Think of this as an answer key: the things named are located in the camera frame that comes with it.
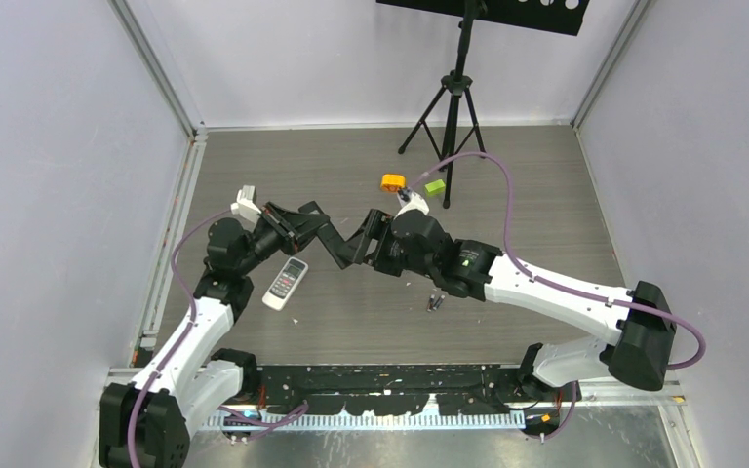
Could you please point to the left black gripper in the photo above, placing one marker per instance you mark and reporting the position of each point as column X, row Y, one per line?
column 292, row 228

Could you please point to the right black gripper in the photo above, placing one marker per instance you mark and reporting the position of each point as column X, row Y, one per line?
column 376, row 227

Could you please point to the white remote control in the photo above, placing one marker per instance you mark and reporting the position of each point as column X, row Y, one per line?
column 285, row 284

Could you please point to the black remote control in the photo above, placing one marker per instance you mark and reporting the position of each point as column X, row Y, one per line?
column 335, row 245

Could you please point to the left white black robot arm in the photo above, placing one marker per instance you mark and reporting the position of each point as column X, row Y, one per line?
column 150, row 421

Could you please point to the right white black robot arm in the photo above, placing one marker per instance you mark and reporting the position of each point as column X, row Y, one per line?
column 624, row 340

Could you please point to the orange yellow plastic object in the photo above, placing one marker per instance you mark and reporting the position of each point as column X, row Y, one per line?
column 392, row 183

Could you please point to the green block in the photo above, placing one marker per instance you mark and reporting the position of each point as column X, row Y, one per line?
column 434, row 188

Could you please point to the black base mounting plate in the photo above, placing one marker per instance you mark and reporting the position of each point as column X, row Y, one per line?
column 391, row 390

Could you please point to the black tripod stand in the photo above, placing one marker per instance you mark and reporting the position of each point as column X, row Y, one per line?
column 457, row 85

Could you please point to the black perforated panel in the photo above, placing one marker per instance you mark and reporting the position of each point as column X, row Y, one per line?
column 561, row 17

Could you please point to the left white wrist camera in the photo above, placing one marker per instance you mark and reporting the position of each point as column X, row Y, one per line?
column 245, row 205

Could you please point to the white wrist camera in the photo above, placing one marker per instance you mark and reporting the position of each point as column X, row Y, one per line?
column 411, row 201
column 245, row 205

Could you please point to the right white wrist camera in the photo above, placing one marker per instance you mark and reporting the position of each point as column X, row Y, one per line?
column 411, row 201

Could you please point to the aluminium frame rail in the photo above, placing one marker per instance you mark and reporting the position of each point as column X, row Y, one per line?
column 604, row 391

